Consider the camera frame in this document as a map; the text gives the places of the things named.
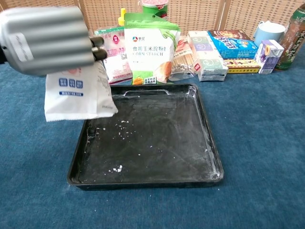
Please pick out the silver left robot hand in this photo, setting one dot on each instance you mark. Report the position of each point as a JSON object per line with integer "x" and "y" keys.
{"x": 47, "y": 40}

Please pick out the white castor sugar bag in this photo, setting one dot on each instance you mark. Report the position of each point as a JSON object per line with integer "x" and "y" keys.
{"x": 76, "y": 95}

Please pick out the clear bag with pink print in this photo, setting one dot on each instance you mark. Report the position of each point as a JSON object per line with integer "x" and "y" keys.
{"x": 116, "y": 59}

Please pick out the bag of wooden sticks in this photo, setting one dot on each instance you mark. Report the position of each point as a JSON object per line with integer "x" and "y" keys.
{"x": 182, "y": 59}

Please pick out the yellow plastic clip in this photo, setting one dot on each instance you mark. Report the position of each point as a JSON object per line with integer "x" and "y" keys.
{"x": 122, "y": 17}

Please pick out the green white corn starch pouch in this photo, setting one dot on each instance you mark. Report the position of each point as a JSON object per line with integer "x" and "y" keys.
{"x": 149, "y": 50}

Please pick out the green red cup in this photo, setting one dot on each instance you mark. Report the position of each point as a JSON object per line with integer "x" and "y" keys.
{"x": 156, "y": 7}

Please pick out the black baking tray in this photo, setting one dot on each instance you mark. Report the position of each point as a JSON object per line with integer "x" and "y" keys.
{"x": 150, "y": 138}

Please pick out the woven folding screen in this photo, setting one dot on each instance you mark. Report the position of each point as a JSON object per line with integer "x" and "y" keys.
{"x": 202, "y": 14}

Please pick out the pack of tissue packets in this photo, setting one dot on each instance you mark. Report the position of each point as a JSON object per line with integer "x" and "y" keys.
{"x": 207, "y": 57}

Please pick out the blue snack box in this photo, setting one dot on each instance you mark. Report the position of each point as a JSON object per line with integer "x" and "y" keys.
{"x": 234, "y": 46}

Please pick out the brown yellow flat box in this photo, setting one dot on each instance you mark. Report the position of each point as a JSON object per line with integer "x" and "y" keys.
{"x": 240, "y": 65}

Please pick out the small purple juice carton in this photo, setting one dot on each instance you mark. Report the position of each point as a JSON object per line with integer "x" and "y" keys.
{"x": 268, "y": 56}

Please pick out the light blue mug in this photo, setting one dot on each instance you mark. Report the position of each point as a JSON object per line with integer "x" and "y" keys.
{"x": 269, "y": 32}

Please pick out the green tea bottle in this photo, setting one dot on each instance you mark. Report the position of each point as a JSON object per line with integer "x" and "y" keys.
{"x": 291, "y": 38}

